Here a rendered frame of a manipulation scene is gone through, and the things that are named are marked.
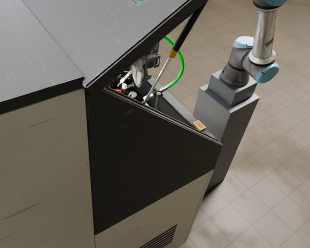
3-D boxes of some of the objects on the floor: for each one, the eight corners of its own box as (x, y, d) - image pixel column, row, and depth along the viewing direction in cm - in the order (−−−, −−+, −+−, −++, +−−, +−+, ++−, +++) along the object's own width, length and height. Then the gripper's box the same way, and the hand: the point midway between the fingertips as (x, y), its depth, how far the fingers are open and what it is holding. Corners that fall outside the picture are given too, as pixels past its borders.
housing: (99, 304, 172) (84, 76, 66) (46, 339, 159) (-76, 124, 53) (11, 134, 247) (-62, -102, 141) (-29, 148, 234) (-143, -100, 128)
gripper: (164, 41, 114) (158, 88, 129) (149, 29, 119) (145, 76, 134) (143, 47, 110) (139, 95, 125) (130, 34, 115) (127, 81, 130)
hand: (137, 84), depth 128 cm, fingers closed
